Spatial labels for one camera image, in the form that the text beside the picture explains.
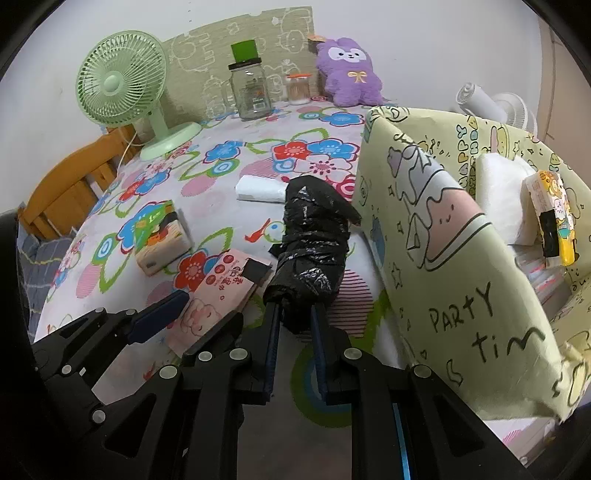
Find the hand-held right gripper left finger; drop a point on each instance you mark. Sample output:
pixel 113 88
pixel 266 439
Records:
pixel 273 350

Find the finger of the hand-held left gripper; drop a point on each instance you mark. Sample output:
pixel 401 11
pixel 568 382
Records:
pixel 212 346
pixel 159 314

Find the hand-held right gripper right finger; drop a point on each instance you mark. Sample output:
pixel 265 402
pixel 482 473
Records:
pixel 317 355

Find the pink tissue pack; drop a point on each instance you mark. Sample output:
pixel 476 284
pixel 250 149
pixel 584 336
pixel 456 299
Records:
pixel 217 286

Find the black plastic bag roll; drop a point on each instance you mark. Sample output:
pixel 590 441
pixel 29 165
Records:
pixel 309 240

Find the yellow printed storage box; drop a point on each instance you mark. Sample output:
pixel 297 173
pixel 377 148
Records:
pixel 438 240

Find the clear plastic bag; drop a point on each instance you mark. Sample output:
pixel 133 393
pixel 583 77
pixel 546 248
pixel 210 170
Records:
pixel 540 281

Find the white soft packet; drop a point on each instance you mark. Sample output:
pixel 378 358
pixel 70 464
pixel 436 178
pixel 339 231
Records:
pixel 503 189

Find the yellow cartoon tissue pack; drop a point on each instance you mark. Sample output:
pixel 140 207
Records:
pixel 556 207

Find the green tissue pack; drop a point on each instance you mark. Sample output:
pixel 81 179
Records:
pixel 157 221

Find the grey plaid pillow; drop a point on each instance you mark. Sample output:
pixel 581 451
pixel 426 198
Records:
pixel 41 254

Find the white tissue pack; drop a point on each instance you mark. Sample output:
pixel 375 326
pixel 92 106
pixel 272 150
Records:
pixel 258 189

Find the wooden headboard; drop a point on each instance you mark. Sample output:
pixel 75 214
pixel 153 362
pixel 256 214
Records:
pixel 60 184

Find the floral tablecloth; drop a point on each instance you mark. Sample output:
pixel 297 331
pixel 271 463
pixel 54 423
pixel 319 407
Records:
pixel 231 152

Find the green desk fan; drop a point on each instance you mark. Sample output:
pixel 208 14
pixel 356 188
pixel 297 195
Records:
pixel 111 83

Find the glass jar with green lid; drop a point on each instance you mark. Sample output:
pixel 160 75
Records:
pixel 251 92

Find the small jar with orange lid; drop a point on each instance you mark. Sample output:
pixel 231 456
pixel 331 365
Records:
pixel 298 90

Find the green printed board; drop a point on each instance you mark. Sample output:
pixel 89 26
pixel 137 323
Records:
pixel 203 50

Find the purple plush bunny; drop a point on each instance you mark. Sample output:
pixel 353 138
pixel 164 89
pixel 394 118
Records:
pixel 351 78

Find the white standing fan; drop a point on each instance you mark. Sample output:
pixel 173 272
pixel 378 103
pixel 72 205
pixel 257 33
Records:
pixel 480 104

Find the beige door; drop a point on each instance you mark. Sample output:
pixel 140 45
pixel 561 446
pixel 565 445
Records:
pixel 561 83

